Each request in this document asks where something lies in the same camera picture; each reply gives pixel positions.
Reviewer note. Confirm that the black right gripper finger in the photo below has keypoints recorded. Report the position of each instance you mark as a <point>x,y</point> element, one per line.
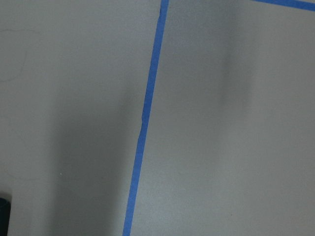
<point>5,209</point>

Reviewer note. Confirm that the blue tape grid lines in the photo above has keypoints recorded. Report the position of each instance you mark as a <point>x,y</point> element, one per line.
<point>227,145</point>

